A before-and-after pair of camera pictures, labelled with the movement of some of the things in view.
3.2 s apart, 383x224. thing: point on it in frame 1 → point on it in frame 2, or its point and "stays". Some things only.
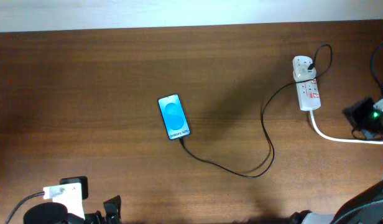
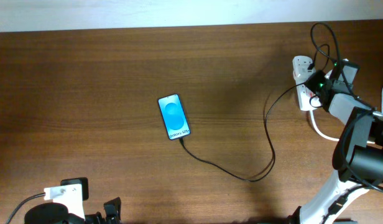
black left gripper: [112, 211] stays
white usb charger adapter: [301, 72] stays
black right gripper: [353, 112] → [313, 78]
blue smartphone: [174, 117] stays
